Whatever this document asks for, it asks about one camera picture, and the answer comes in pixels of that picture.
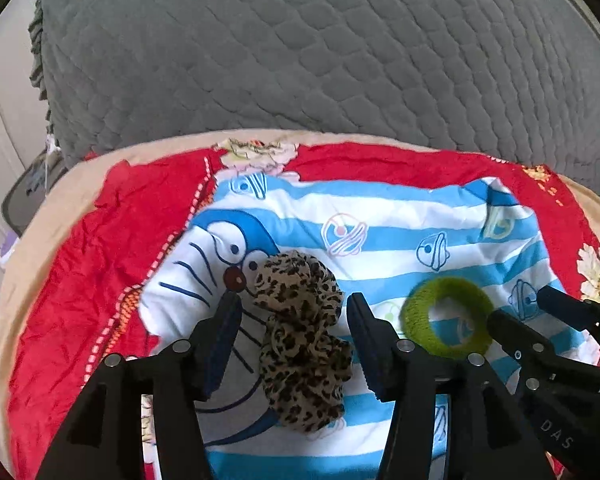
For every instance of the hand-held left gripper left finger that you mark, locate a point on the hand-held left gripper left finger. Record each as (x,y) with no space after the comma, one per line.
(224,340)

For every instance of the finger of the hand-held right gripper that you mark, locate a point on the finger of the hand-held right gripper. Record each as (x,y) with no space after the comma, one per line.
(510,332)
(565,307)

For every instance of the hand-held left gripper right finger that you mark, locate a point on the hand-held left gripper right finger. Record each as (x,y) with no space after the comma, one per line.
(369,345)

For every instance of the green fuzzy scrunchie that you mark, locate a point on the green fuzzy scrunchie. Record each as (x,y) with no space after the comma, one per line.
(420,327)

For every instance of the leopard print scrunchie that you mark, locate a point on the leopard print scrunchie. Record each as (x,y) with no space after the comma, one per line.
(300,340)

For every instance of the blue striped cartoon cloth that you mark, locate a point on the blue striped cartoon cloth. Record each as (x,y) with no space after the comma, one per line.
(370,210)

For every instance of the red floral sheet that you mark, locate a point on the red floral sheet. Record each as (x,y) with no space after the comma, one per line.
(105,260)

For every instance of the purple cloth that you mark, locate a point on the purple cloth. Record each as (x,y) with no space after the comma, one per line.
(9,252)

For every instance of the dark grey bag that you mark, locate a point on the dark grey bag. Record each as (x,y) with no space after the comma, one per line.
(30,190)

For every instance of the grey quilted cover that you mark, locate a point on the grey quilted cover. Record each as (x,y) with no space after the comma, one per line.
(300,45)

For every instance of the white wardrobe door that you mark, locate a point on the white wardrobe door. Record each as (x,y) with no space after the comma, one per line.
(0,125)

